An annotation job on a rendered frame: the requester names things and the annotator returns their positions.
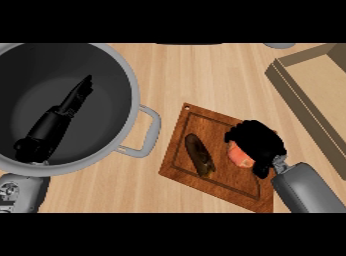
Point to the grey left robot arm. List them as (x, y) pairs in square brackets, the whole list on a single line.
[(14, 193)]

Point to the orange squash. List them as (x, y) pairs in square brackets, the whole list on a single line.
[(239, 156)]

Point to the brown wooden cutting board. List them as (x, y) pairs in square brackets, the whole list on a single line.
[(225, 181)]

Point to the dark brown elongated vegetable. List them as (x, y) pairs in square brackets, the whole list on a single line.
[(200, 155)]

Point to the grey rounded object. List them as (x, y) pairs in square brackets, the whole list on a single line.
[(280, 45)]

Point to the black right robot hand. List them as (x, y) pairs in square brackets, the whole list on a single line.
[(259, 140)]

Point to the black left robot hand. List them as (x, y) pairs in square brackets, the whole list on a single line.
[(48, 128)]

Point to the large grey cooking pot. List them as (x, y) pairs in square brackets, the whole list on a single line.
[(118, 76)]

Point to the tan cardboard box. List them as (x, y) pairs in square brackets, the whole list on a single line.
[(319, 86)]

